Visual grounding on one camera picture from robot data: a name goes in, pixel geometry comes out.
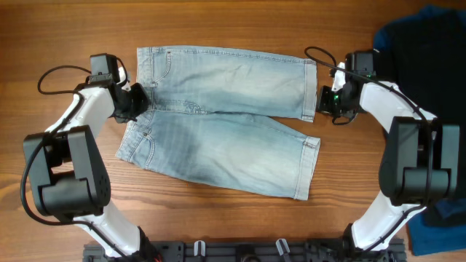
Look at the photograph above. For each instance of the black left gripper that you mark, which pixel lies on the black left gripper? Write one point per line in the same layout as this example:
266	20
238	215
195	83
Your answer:
143	102

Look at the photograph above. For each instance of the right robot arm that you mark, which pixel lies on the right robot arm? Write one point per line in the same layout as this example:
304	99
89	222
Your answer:
419	167

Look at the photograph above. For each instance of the blue garment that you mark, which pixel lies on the blue garment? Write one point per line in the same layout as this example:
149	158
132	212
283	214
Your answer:
429	225

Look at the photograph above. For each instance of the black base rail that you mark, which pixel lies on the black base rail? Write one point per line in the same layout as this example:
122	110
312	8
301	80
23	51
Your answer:
240	251

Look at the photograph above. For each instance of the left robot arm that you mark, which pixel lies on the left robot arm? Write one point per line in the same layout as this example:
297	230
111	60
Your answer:
66	183

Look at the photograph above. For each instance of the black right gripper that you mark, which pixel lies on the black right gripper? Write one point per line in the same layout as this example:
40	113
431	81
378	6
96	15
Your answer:
323	105

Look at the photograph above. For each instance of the light blue denim shorts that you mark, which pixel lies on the light blue denim shorts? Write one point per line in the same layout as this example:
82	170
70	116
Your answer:
214	117

